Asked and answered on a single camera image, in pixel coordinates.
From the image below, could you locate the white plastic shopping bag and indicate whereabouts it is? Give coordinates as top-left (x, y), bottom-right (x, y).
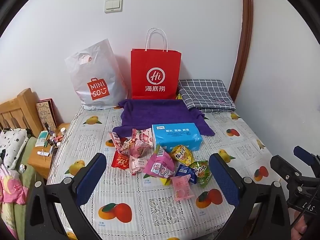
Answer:
top-left (64, 39), bottom-right (129, 110)

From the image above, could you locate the yellow snack packet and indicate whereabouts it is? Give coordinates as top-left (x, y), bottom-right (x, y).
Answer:
top-left (170, 145), bottom-right (195, 167)

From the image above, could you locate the white light switch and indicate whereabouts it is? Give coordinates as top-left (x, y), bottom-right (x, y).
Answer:
top-left (104, 0), bottom-right (123, 13)

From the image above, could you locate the black bottle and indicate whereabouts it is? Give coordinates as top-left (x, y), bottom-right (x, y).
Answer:
top-left (44, 122), bottom-right (57, 135)

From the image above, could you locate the grey plaid folded cloth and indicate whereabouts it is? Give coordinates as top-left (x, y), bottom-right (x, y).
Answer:
top-left (177, 79), bottom-right (237, 114)

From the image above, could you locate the purple towel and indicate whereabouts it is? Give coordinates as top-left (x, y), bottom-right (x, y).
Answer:
top-left (112, 99), bottom-right (215, 140)

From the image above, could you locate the small white pink packet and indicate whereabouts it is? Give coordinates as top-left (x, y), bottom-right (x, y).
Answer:
top-left (129, 156), bottom-right (148, 175)

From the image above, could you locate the brown wooden door frame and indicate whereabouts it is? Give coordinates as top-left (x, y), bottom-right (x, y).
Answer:
top-left (229, 0), bottom-right (254, 98)

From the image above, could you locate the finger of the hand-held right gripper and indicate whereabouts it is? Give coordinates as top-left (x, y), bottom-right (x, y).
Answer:
top-left (294, 145), bottom-right (320, 178)
top-left (270, 155), bottom-right (303, 188)

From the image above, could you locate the white flowered pillow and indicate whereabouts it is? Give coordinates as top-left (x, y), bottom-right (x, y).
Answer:
top-left (0, 128), bottom-right (32, 170)

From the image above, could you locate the magenta snack packet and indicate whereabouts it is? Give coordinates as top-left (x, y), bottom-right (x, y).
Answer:
top-left (143, 145), bottom-right (175, 179)

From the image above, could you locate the dark blue snack packet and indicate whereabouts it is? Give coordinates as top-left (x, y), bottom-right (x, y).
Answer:
top-left (174, 164), bottom-right (198, 184)

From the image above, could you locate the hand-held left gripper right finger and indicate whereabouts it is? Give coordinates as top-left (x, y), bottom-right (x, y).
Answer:
top-left (209, 153), bottom-right (292, 240)

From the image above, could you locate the light pink snack packet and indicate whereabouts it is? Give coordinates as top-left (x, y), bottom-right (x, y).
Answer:
top-left (171, 176), bottom-right (195, 202)

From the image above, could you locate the pink cloth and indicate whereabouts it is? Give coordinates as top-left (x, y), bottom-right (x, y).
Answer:
top-left (0, 165), bottom-right (28, 204)

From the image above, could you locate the pink white marshmallow packet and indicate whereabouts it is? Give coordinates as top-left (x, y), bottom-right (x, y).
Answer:
top-left (132, 127), bottom-right (154, 147)

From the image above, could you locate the long red white snack packet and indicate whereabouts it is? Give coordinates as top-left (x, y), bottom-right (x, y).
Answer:
top-left (109, 131), bottom-right (128, 153)

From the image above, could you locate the wooden headboard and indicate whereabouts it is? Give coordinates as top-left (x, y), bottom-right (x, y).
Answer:
top-left (0, 88), bottom-right (44, 135)

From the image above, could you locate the patterned book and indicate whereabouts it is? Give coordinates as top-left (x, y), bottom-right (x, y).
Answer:
top-left (36, 99), bottom-right (59, 133)

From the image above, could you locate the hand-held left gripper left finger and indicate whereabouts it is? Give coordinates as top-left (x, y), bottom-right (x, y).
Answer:
top-left (25, 152), bottom-right (107, 240)

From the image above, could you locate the fruit print tablecloth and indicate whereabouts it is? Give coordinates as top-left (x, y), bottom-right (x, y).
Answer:
top-left (46, 105), bottom-right (283, 240)

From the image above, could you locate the person's right hand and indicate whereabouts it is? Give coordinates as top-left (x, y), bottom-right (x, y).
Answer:
top-left (291, 209), bottom-right (312, 240)

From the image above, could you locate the green snack packet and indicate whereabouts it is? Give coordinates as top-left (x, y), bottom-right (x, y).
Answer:
top-left (190, 160), bottom-right (213, 189)

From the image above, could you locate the blue tissue pack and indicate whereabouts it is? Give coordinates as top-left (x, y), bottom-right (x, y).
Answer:
top-left (152, 122), bottom-right (203, 152)

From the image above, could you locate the wooden nightstand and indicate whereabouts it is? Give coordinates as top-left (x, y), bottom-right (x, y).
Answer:
top-left (27, 123), bottom-right (71, 180)

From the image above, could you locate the green blanket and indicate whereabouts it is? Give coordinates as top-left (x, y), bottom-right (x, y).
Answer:
top-left (0, 137), bottom-right (38, 240)

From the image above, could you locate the red paper bag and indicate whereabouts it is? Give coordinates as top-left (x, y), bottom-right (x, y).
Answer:
top-left (130, 28), bottom-right (182, 100)

